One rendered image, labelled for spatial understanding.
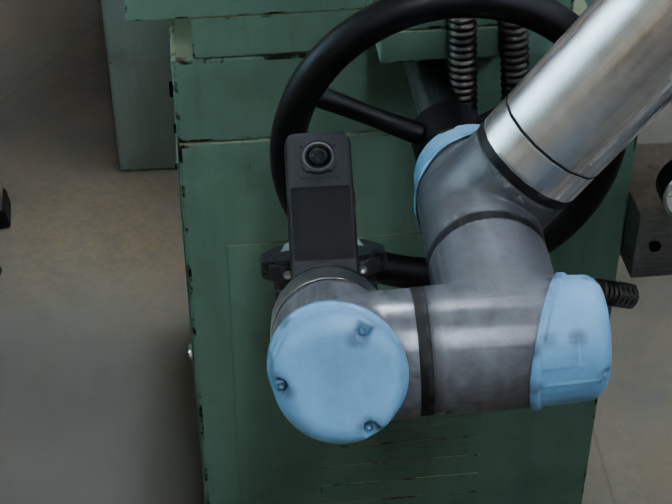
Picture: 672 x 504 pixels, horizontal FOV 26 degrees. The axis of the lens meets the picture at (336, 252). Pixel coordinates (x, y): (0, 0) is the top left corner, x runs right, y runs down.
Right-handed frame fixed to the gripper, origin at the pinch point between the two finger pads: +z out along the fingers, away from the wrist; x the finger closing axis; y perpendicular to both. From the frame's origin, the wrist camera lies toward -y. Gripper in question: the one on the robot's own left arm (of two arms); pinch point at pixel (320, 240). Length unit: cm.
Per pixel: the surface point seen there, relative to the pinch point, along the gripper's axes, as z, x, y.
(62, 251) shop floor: 124, -41, 19
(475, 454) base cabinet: 45, 16, 33
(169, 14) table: 16.5, -11.5, -18.0
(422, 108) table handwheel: 7.7, 9.2, -9.0
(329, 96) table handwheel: 0.5, 1.5, -11.0
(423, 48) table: 9.2, 9.7, -13.8
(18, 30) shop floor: 188, -56, -17
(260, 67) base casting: 19.8, -4.0, -12.8
